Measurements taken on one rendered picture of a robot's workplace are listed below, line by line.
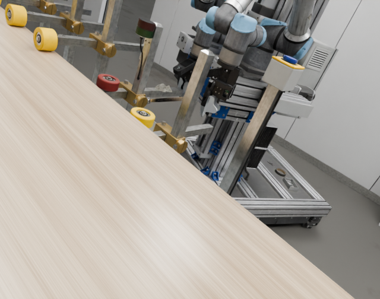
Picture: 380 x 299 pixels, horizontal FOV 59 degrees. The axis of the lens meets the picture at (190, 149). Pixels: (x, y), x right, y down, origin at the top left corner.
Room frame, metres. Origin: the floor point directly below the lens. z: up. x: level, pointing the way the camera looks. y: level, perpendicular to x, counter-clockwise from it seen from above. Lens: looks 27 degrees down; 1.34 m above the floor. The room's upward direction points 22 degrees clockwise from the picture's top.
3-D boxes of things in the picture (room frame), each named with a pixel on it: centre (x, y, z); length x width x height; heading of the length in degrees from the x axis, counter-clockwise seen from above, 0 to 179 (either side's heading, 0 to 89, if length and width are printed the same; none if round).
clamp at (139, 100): (1.22, 0.29, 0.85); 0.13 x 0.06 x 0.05; 57
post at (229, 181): (0.93, -0.16, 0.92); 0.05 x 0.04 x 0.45; 57
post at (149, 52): (1.21, 0.27, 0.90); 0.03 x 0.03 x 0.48; 57
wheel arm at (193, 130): (1.13, 0.07, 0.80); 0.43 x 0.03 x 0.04; 147
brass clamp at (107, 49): (1.36, 0.50, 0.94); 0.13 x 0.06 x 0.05; 57
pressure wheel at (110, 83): (1.13, 0.37, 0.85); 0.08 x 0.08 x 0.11
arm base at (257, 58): (1.75, -0.14, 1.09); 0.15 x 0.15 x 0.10
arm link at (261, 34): (1.23, -0.03, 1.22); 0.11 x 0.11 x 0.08; 66
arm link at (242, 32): (1.13, -0.01, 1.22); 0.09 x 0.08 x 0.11; 156
